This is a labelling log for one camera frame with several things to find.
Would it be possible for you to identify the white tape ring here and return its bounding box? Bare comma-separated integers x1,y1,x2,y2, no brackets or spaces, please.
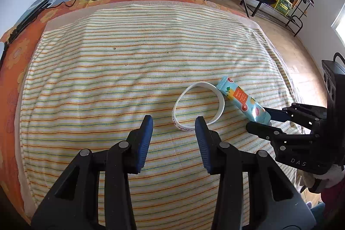
171,81,226,131

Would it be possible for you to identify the orange print cream tube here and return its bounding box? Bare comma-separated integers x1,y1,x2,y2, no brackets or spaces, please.
217,77,271,125

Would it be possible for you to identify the right hand white glove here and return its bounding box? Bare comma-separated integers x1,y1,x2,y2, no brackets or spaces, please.
299,165,344,194

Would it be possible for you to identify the striped yellow towel blanket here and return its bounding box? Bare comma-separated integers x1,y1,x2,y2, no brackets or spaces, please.
15,1,299,229

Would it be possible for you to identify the yellow crate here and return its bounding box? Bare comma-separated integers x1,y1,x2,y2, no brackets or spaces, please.
271,0,292,16

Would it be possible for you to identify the orange floral bed sheet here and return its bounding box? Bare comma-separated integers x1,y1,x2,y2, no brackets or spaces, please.
0,0,254,222

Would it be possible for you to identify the white ring light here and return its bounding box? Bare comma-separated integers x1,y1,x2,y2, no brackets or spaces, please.
0,41,7,63

